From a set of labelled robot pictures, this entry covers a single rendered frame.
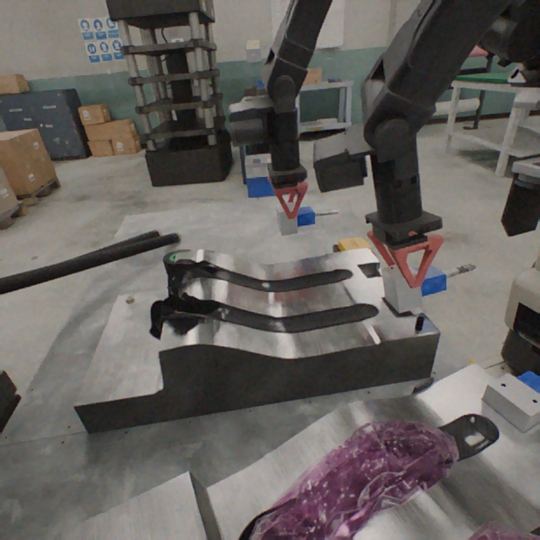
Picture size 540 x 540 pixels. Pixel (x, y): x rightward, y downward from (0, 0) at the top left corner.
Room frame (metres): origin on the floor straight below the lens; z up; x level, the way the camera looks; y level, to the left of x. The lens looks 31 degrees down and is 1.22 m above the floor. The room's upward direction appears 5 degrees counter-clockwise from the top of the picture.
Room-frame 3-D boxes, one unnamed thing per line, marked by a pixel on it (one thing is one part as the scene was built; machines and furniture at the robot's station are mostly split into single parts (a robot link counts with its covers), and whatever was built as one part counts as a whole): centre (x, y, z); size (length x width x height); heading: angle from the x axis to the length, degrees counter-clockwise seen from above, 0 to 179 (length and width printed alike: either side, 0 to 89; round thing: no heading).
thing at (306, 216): (0.70, -0.11, 0.93); 0.13 x 0.05 x 0.05; 94
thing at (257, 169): (3.79, -0.21, 0.28); 0.61 x 0.41 x 0.15; 87
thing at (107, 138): (6.84, 2.51, 0.42); 0.86 x 0.33 x 0.83; 87
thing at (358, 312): (0.45, 0.01, 0.92); 0.35 x 0.16 x 0.09; 95
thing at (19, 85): (6.82, 3.93, 1.26); 0.42 x 0.33 x 0.29; 87
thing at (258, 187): (3.79, -0.21, 0.11); 0.61 x 0.41 x 0.22; 87
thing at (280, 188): (0.69, -0.07, 0.99); 0.07 x 0.07 x 0.09; 4
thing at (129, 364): (0.46, 0.03, 0.87); 0.50 x 0.26 x 0.14; 95
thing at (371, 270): (0.53, -0.20, 0.87); 0.05 x 0.05 x 0.04; 5
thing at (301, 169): (0.70, -0.06, 1.06); 0.10 x 0.07 x 0.07; 4
